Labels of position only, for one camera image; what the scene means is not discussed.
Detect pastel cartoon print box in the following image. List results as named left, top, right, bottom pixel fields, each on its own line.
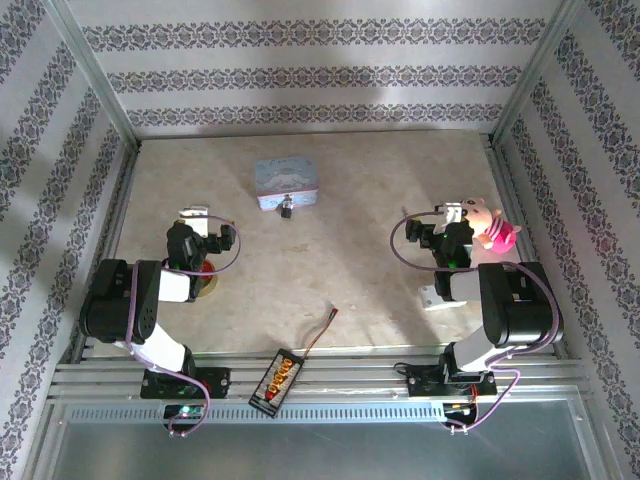
left=253, top=154, right=322, bottom=213

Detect tape roll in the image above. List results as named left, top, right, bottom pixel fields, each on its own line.
left=196, top=259, right=220, bottom=297

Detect pink cartoon plush doll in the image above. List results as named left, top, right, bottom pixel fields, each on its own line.
left=462, top=195, right=524, bottom=255

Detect black board with yellow connectors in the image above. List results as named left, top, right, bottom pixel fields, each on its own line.
left=247, top=347, right=308, bottom=418

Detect small circuit board green light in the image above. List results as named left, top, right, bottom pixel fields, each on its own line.
left=163, top=403, right=207, bottom=421

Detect perforated metal strip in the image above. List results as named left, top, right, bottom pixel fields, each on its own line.
left=63, top=404, right=584, bottom=422

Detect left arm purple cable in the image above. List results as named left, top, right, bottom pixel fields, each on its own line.
left=124, top=214, right=243, bottom=439

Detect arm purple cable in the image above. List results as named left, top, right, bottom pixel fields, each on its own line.
left=124, top=214, right=243, bottom=439
left=390, top=211, right=565, bottom=437

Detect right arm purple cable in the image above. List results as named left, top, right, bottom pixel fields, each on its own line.
left=390, top=211, right=565, bottom=437

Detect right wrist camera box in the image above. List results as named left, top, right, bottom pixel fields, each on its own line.
left=433, top=201, right=470, bottom=227

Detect white plastic bracket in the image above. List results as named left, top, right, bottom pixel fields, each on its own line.
left=418, top=284, right=464, bottom=313

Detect thin wire with red plug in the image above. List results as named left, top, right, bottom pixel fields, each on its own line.
left=301, top=307, right=339, bottom=362

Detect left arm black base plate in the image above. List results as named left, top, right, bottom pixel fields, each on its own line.
left=139, top=366, right=233, bottom=400

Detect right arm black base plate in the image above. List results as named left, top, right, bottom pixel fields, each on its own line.
left=406, top=363, right=499, bottom=399

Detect aluminium frame rails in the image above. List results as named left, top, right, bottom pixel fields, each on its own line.
left=46, top=344, right=592, bottom=402

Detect aluminium upright post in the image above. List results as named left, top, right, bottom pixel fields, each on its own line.
left=41, top=0, right=142, bottom=147
left=491, top=0, right=585, bottom=147

